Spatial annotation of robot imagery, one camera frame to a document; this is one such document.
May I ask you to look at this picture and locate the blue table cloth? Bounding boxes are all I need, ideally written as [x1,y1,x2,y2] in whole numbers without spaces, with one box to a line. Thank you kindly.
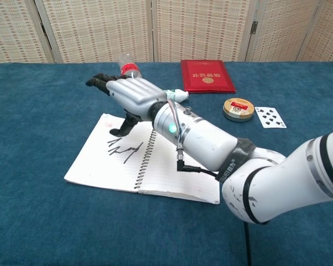
[0,60,333,266]

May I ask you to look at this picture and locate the small white green bottle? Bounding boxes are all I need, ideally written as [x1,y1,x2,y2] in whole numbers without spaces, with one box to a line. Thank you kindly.
[163,88,191,104]

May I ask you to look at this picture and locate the red certificate folder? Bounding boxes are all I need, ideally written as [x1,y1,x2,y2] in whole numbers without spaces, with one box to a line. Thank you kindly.
[180,59,236,95]

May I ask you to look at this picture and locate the round wooden tin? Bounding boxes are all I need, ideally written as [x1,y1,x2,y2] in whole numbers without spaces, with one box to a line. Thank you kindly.
[223,96,256,122]

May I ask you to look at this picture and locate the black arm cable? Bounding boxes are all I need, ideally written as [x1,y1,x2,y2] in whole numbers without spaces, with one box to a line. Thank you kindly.
[176,149,253,266]

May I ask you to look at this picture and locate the brown spiral notebook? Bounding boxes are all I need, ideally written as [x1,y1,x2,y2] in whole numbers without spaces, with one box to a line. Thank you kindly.
[63,112,221,206]

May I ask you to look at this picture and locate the nine of spades card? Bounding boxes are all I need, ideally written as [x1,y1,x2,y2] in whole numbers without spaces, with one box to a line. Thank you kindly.
[254,106,289,130]

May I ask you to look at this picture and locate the woven folding screen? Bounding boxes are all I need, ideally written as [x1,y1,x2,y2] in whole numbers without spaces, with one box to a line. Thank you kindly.
[0,0,333,67]

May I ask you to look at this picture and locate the clear plastic bottle red label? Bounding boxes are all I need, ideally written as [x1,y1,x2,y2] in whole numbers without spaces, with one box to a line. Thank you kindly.
[118,53,143,81]

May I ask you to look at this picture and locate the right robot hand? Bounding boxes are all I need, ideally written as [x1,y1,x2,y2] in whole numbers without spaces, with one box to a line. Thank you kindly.
[85,73,168,138]

